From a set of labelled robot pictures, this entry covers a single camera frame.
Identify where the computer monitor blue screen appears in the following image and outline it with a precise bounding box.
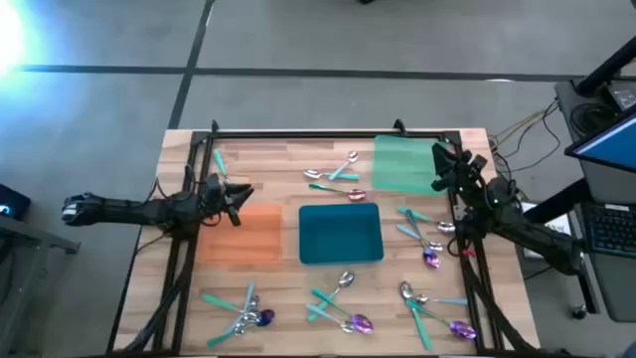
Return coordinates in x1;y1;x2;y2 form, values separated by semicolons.
564;111;636;174

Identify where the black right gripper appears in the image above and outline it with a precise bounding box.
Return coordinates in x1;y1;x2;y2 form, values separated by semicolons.
429;141;491;201

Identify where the green-handled metal spoon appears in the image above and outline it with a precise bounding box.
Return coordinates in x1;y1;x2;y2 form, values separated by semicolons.
396;205;456;234
201;292;262;322
398;280;433;352
213;148;231;183
306;269;356;323
206;310;259;349
302;168;361;181

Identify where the black aluminium rig frame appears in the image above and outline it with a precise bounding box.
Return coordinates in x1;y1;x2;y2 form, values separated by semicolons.
106;118;538;357

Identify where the coiled black cable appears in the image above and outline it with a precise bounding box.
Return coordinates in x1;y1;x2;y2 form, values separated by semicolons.
569;101;606;131

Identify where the thin black cable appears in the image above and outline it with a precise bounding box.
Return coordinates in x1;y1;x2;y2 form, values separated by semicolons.
489;98;562;173

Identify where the black monitor stand beam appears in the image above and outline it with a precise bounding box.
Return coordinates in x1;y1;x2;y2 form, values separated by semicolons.
521;177;593;225

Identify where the orange translucent plastic bin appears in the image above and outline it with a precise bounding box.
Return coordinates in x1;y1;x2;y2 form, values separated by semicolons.
197;202;283;266

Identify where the light blue-handled metal spoon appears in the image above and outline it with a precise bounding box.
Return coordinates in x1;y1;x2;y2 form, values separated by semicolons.
414;293;469;306
233;280;257;335
327;150;360;182
396;224;444;252
304;302;355;334
223;295;262;337

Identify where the black device blue light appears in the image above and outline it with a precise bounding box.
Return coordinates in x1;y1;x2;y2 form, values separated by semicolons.
0;183;32;221

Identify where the white paper sheet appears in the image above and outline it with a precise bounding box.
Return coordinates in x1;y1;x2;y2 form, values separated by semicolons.
519;200;573;261

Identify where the black power adapter box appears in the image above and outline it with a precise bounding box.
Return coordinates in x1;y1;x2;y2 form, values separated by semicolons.
608;79;636;113

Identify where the black round pole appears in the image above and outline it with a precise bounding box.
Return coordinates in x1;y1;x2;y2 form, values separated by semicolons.
574;35;636;97

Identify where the black cable bundle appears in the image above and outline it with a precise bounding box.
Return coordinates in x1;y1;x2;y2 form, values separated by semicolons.
459;238;528;354
121;233;198;354

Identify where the teal blue plastic bin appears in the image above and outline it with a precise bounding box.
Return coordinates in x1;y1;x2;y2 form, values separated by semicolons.
297;202;386;266

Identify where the black backlit keyboard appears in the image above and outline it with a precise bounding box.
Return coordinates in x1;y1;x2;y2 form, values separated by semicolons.
581;201;636;259

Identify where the green translucent plastic bin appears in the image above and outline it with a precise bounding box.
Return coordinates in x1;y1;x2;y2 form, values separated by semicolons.
371;134;448;196

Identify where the grey side table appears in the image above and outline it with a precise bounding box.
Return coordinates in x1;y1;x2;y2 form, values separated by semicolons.
0;213;81;355

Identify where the yellow cable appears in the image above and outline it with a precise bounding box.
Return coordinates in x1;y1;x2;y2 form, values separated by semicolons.
489;109;546;150

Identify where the grey computer cart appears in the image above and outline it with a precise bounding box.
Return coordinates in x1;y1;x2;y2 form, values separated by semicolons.
555;79;636;323

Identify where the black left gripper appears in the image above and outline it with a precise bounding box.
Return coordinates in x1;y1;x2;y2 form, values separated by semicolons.
198;183;255;229

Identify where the iridescent rainbow metal spoon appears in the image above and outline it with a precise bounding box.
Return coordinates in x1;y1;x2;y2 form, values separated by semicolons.
308;182;368;202
311;287;375;335
404;297;478;342
245;307;276;328
404;208;441;269

